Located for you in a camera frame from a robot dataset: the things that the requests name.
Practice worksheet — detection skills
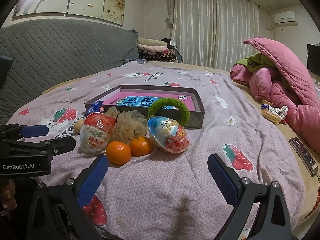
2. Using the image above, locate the biscuit packet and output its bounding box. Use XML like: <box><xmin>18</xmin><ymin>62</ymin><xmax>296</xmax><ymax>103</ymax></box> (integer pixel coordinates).
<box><xmin>260</xmin><ymin>109</ymin><xmax>282</xmax><ymax>125</ymax></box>

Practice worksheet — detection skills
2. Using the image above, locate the green fuzzy hair ring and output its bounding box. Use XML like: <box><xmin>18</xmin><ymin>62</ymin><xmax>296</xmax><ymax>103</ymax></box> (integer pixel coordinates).
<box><xmin>147</xmin><ymin>97</ymin><xmax>191</xmax><ymax>126</ymax></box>

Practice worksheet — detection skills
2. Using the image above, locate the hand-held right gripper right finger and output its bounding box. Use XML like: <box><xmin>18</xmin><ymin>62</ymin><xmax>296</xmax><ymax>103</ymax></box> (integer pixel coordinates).
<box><xmin>207</xmin><ymin>153</ymin><xmax>293</xmax><ymax>240</ymax></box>

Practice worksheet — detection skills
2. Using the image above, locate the stack of folded blankets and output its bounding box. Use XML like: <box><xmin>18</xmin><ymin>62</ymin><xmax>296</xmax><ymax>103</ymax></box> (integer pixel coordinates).
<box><xmin>137</xmin><ymin>37</ymin><xmax>180</xmax><ymax>62</ymax></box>

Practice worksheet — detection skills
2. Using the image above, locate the beige mesh scrunchie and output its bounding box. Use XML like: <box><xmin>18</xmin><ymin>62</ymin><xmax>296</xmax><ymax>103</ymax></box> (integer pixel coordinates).
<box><xmin>104</xmin><ymin>106</ymin><xmax>149</xmax><ymax>145</ymax></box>

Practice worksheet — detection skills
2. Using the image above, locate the grey quilted headboard cover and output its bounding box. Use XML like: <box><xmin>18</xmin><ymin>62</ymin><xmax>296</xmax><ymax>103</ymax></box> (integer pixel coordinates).
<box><xmin>0</xmin><ymin>19</ymin><xmax>140</xmax><ymax>125</ymax></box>

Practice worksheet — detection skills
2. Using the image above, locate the pink strawberry print bedsheet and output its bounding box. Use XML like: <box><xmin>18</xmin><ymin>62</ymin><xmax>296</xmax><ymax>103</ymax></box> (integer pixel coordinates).
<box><xmin>6</xmin><ymin>61</ymin><xmax>305</xmax><ymax>240</ymax></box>

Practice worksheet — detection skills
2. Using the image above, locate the white air conditioner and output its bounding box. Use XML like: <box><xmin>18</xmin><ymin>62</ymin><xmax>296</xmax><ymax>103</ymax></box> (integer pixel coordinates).
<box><xmin>272</xmin><ymin>10</ymin><xmax>300</xmax><ymax>26</ymax></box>

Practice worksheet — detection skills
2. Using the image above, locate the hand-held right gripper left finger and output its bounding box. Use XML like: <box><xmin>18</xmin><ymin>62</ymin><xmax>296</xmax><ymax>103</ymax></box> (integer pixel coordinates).
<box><xmin>26</xmin><ymin>154</ymin><xmax>110</xmax><ymax>240</ymax></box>

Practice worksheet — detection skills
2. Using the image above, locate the grey cardboard box tray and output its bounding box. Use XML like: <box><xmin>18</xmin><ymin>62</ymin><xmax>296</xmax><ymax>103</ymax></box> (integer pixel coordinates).
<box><xmin>84</xmin><ymin>84</ymin><xmax>205</xmax><ymax>129</ymax></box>

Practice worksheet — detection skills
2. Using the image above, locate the green blanket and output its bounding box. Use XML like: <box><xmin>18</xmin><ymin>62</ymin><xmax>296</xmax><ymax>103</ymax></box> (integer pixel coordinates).
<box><xmin>235</xmin><ymin>52</ymin><xmax>287</xmax><ymax>85</ymax></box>

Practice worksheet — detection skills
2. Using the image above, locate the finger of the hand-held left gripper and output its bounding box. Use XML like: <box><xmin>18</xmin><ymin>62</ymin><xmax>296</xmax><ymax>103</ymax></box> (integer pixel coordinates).
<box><xmin>0</xmin><ymin>124</ymin><xmax>49</xmax><ymax>140</ymax></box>
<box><xmin>0</xmin><ymin>137</ymin><xmax>76</xmax><ymax>155</ymax></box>

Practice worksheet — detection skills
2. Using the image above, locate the pink quilt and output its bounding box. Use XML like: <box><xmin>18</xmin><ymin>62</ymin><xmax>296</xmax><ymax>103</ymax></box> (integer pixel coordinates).
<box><xmin>230</xmin><ymin>37</ymin><xmax>320</xmax><ymax>153</ymax></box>

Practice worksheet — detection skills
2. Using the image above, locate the blue and red toy egg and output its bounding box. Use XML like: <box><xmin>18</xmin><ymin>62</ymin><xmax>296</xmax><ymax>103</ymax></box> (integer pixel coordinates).
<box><xmin>147</xmin><ymin>115</ymin><xmax>190</xmax><ymax>154</ymax></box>

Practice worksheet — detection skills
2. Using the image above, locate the orange mandarin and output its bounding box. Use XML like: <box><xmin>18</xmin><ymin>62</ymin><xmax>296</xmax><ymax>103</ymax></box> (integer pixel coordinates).
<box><xmin>105</xmin><ymin>141</ymin><xmax>132</xmax><ymax>165</ymax></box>
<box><xmin>130</xmin><ymin>136</ymin><xmax>154</xmax><ymax>157</ymax></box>

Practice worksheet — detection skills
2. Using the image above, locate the blue snack packet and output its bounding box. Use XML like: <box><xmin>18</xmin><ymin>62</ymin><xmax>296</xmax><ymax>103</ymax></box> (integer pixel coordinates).
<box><xmin>86</xmin><ymin>101</ymin><xmax>105</xmax><ymax>114</ymax></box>

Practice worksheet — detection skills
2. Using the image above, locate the black television screen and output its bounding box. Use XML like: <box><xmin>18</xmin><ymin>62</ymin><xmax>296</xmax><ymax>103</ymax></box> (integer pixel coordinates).
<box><xmin>307</xmin><ymin>44</ymin><xmax>320</xmax><ymax>77</ymax></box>

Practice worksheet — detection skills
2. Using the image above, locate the white curtain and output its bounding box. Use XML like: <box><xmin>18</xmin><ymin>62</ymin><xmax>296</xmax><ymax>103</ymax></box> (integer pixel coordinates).
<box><xmin>171</xmin><ymin>0</ymin><xmax>260</xmax><ymax>70</ymax></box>

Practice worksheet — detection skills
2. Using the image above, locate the brown walnut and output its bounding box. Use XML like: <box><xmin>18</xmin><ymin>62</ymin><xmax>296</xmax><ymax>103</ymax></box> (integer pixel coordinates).
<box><xmin>74</xmin><ymin>119</ymin><xmax>85</xmax><ymax>134</ymax></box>

